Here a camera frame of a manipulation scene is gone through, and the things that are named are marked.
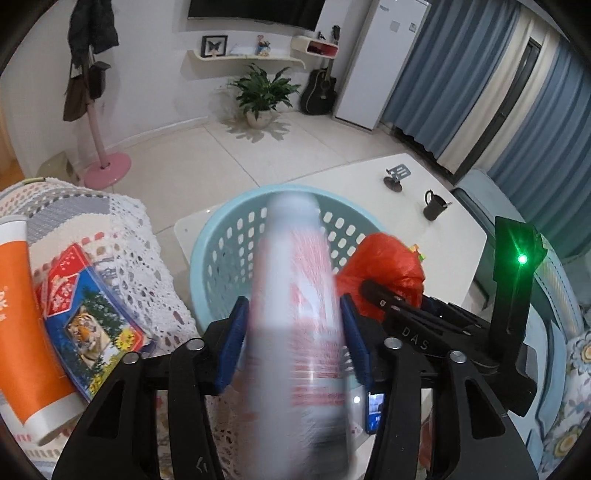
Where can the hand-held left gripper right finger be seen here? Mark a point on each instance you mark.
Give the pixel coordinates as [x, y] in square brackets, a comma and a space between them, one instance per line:
[356, 344]

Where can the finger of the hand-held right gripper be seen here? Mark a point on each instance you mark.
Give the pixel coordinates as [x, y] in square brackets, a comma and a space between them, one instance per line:
[455, 316]
[411, 330]

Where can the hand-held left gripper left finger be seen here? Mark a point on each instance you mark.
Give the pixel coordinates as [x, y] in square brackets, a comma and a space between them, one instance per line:
[233, 344]

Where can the white bottle with red label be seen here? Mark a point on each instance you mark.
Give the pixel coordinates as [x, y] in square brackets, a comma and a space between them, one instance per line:
[300, 300]

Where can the red plastic bag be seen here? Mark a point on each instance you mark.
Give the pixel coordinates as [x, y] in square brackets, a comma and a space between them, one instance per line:
[385, 263]

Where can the light blue plastic basket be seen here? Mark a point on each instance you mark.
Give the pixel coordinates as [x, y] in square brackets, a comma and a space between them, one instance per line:
[226, 249]

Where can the light blue armchair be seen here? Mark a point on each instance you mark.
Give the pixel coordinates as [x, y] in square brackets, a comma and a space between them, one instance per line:
[554, 314]

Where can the smartphone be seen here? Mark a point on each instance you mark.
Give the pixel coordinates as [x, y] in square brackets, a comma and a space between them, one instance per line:
[375, 413]

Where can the small colourful cube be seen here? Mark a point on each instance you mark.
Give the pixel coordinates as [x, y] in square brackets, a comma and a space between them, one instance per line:
[417, 251]

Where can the floral cushion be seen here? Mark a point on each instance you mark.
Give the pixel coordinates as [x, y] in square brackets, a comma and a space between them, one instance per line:
[572, 397]

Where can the black mug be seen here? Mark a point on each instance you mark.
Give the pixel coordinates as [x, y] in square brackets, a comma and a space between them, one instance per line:
[434, 207]

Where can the blue tiger print packet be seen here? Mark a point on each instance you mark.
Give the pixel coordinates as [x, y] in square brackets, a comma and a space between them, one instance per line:
[92, 323]

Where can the striped knit blanket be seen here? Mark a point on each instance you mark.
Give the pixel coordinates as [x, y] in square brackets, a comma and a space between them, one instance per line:
[129, 240]

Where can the grey phone stand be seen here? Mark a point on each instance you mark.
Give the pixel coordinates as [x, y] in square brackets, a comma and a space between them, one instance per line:
[398, 177]

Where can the blue curtain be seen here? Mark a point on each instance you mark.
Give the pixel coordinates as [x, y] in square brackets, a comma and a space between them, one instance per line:
[549, 147]
[443, 69]

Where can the beige sheer curtain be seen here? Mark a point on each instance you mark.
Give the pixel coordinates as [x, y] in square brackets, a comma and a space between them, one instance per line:
[489, 120]

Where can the orange white tube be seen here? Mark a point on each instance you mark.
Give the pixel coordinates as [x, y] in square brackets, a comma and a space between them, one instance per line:
[23, 323]

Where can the pink coat rack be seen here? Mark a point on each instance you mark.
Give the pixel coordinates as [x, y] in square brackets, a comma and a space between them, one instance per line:
[107, 168]

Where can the black acoustic guitar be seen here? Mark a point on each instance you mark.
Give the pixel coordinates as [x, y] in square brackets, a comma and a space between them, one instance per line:
[318, 94]

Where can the potted green plant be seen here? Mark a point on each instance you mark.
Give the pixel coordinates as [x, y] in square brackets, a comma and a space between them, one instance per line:
[261, 92]

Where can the white standing air conditioner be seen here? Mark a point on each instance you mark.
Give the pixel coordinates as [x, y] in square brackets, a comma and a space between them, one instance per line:
[378, 69]

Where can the brown hanging bag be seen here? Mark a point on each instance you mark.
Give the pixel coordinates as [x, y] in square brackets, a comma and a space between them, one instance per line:
[76, 99]

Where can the white card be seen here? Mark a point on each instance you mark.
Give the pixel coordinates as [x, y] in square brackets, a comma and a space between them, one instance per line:
[241, 50]

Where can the black hanging bag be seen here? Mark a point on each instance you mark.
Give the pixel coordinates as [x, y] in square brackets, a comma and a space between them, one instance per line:
[98, 78]

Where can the framed butterfly picture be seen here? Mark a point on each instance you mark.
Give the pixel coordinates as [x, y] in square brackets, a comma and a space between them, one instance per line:
[214, 46]

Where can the white cubby shelf red inside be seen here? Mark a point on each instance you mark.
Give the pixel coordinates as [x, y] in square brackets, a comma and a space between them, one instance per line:
[318, 46]

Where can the small colourful figurine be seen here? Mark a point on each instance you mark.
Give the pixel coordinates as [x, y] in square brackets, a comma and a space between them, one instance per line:
[264, 46]

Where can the black jacket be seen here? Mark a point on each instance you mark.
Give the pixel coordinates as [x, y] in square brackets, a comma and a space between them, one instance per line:
[92, 27]

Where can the white wavy wall shelf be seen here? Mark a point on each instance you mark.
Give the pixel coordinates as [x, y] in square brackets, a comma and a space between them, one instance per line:
[249, 59]

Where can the black wall television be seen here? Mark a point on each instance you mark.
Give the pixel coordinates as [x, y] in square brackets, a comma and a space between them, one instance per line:
[258, 11]

